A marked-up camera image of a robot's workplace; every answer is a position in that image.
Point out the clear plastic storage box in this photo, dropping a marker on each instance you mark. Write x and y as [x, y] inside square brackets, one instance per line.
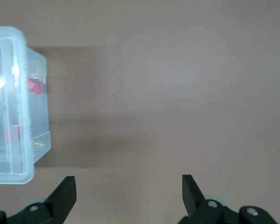
[40, 112]

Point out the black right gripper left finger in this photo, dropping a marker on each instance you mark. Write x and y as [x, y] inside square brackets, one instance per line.
[60, 200]

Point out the small red block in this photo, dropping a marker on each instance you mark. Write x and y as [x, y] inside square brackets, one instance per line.
[35, 86]
[11, 134]

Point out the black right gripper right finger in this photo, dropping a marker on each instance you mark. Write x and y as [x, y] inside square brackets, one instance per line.
[193, 200]

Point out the clear ribbed plastic lid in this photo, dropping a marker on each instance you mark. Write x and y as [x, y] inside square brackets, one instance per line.
[7, 105]

